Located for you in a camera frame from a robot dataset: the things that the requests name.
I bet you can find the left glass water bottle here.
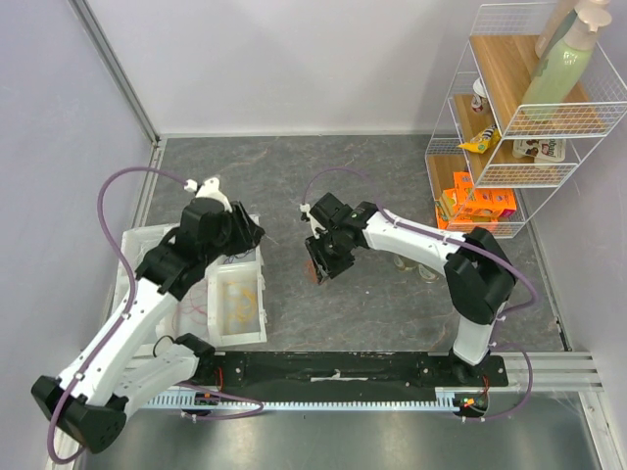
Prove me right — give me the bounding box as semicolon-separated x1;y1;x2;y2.
393;255;417;271

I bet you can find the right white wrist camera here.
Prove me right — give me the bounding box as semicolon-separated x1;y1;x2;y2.
299;203;324;239

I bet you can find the beige pump bottle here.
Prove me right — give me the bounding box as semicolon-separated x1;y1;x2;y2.
535;0;606;59

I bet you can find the white compartment tray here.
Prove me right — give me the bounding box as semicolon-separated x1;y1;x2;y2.
110;212;268;348

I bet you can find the right glass water bottle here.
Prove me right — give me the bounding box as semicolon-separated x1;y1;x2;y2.
417;264;439;283

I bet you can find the aluminium corner post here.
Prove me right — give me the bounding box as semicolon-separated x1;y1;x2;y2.
69;0;161;146

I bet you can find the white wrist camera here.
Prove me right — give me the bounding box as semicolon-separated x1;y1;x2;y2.
299;203;324;239
183;176;232;212

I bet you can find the white wire shelf rack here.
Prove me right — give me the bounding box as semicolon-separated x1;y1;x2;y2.
425;2;626;239

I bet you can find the pink wire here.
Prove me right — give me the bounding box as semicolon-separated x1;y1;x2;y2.
178;288;209;327

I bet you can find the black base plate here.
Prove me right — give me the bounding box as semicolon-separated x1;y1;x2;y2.
191;352;508;403

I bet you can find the yellow wire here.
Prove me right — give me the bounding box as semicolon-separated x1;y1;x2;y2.
222;283;259;325

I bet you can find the small white cup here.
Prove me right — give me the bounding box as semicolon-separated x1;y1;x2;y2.
471;77;490;115

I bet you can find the orange snack box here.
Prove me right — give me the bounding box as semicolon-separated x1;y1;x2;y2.
435;171;518;233

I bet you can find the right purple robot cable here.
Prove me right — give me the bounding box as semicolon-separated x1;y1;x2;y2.
301;166;539;422

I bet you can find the yellow snack bag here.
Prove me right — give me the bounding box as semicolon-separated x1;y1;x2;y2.
458;124;501;155

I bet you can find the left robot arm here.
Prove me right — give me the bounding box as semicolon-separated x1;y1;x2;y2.
31;198;265;453

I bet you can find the green yellow snack box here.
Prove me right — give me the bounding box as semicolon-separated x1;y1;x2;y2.
435;188;459;222

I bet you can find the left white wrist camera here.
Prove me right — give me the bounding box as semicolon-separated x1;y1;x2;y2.
183;176;232;212

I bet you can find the glass water bottle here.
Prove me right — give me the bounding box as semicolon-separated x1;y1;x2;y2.
417;264;439;283
393;255;417;271

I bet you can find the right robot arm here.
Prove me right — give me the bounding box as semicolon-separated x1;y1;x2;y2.
300;193;515;386

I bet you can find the green lotion pump bottle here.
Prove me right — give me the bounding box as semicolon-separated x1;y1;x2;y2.
521;1;612;122

